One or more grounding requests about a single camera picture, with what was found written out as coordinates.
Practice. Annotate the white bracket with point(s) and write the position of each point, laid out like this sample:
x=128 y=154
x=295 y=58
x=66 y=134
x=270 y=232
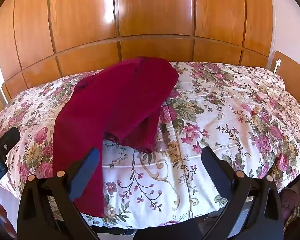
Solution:
x=278 y=62

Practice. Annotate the dark maroon cloth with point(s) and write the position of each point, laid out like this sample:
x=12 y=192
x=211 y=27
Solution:
x=288 y=202

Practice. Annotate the dark red knit garment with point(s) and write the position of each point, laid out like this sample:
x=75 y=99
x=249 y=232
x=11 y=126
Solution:
x=110 y=100

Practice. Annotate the wooden wardrobe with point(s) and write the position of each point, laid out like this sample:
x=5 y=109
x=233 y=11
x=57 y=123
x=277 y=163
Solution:
x=152 y=10

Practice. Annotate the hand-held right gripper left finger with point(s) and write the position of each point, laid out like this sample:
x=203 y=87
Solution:
x=86 y=172

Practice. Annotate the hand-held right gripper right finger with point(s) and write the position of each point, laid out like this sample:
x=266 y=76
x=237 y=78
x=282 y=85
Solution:
x=215 y=172

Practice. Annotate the wooden headboard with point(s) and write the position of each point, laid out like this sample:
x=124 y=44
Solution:
x=290 y=65

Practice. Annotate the floral bedspread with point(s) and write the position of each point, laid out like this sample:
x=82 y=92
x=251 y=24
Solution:
x=215 y=120

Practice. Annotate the yellow checked cloth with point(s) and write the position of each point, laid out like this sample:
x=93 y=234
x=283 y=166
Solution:
x=296 y=216

